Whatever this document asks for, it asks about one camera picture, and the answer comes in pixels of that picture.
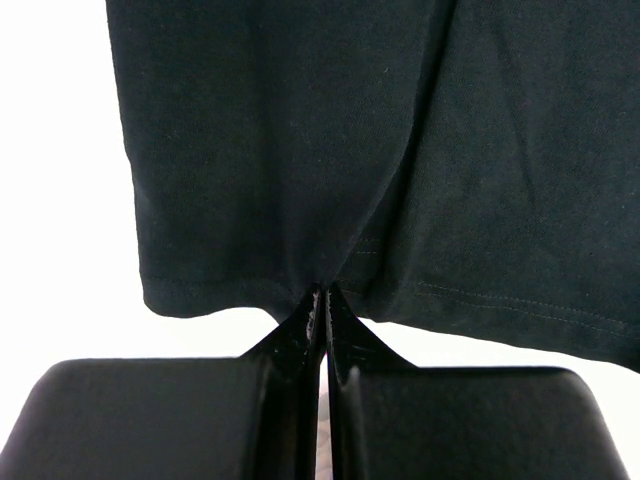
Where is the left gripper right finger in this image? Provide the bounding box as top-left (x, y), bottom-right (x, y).
top-left (324, 287), bottom-right (627, 480)

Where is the black t shirt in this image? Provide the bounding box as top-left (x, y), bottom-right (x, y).
top-left (106, 1), bottom-right (639, 370)

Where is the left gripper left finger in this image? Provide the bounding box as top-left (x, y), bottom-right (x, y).
top-left (10, 287), bottom-right (323, 480)

